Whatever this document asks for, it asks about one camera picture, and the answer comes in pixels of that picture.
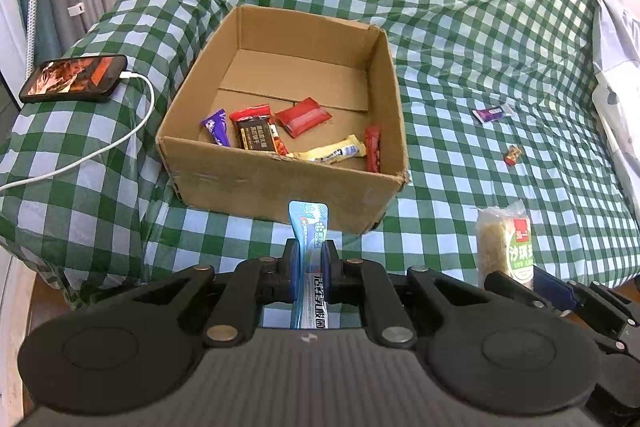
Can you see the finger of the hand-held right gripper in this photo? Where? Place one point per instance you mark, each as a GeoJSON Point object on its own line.
{"type": "Point", "coordinates": [510, 284]}
{"type": "Point", "coordinates": [552, 288]}

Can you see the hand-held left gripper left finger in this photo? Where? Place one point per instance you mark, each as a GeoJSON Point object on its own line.
{"type": "Point", "coordinates": [294, 259]}

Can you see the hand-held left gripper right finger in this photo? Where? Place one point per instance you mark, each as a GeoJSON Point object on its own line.
{"type": "Point", "coordinates": [328, 259]}

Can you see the light blue stick packet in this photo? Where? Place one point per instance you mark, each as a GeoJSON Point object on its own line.
{"type": "Point", "coordinates": [311, 227]}

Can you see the clear rice cake packet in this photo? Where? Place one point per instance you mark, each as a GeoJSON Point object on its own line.
{"type": "Point", "coordinates": [500, 242]}

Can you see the brown cardboard box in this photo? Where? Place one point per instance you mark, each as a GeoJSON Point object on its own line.
{"type": "Point", "coordinates": [280, 187]}

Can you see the yellow white snack bar packet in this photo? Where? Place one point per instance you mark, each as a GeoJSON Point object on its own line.
{"type": "Point", "coordinates": [330, 150]}

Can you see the narrow red snack packet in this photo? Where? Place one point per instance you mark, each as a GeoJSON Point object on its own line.
{"type": "Point", "coordinates": [372, 149]}

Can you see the red and black snack bar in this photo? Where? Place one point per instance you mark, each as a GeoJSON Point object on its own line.
{"type": "Point", "coordinates": [257, 132]}

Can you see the red square snack packet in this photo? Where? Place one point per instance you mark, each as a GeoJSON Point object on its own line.
{"type": "Point", "coordinates": [302, 117]}

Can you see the small purple snack packet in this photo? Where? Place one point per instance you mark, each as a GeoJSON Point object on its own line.
{"type": "Point", "coordinates": [216, 128]}

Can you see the small red gold candy packet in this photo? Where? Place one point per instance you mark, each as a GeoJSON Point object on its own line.
{"type": "Point", "coordinates": [513, 155]}

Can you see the long purple white stick packet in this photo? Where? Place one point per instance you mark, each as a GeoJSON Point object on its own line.
{"type": "Point", "coordinates": [492, 113]}

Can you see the green checkered bedsheet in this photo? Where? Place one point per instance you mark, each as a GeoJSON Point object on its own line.
{"type": "Point", "coordinates": [475, 32]}

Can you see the black smartphone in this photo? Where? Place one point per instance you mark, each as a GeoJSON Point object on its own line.
{"type": "Point", "coordinates": [72, 78]}

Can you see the white curtain clip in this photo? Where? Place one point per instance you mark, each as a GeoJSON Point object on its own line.
{"type": "Point", "coordinates": [75, 8]}

